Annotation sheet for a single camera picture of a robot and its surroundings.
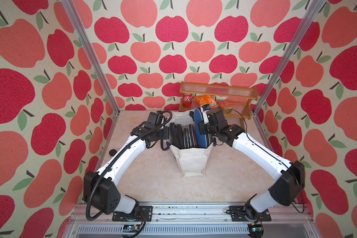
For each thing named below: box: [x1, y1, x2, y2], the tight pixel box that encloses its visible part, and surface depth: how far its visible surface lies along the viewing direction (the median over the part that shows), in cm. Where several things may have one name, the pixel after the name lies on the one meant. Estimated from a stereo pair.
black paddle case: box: [169, 122, 185, 149], surface depth 87 cm
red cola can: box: [182, 92, 192, 109], surface depth 98 cm
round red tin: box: [218, 100, 234, 114], surface depth 101 cm
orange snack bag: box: [194, 94, 219, 109], surface depth 103 cm
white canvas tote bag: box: [169, 110, 214, 178], surface depth 78 cm
